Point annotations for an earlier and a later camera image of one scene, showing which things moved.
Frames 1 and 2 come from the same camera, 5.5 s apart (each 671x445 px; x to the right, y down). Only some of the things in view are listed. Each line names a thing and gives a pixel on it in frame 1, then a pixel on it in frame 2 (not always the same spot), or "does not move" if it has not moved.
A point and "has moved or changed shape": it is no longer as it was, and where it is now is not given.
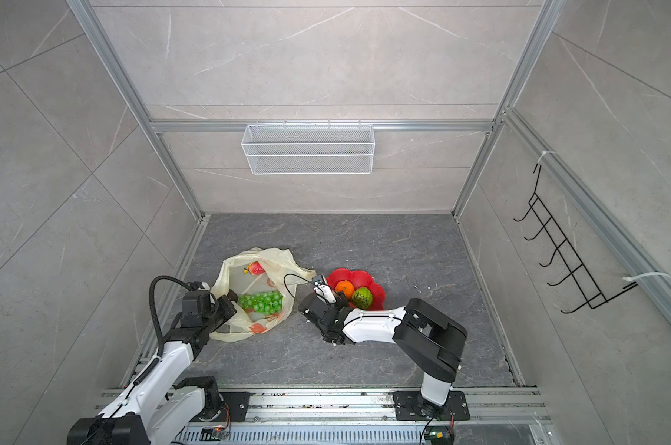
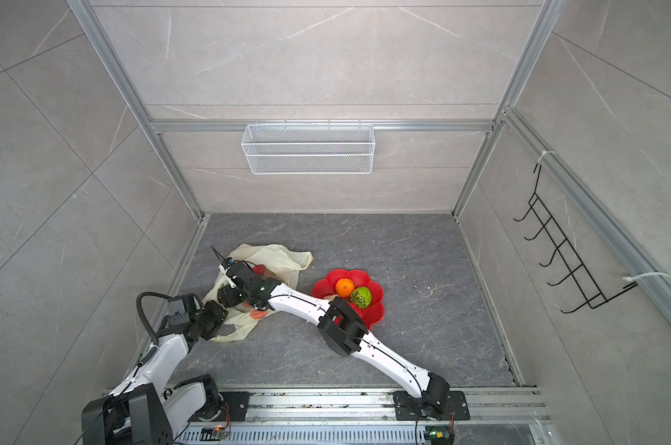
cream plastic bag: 256,271 has moved or changed shape
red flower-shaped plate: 360,278 does not move
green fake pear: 361,298 does not move
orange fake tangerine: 347,286 does not move
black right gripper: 341,302 -> 226,298
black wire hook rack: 566,254 does not move
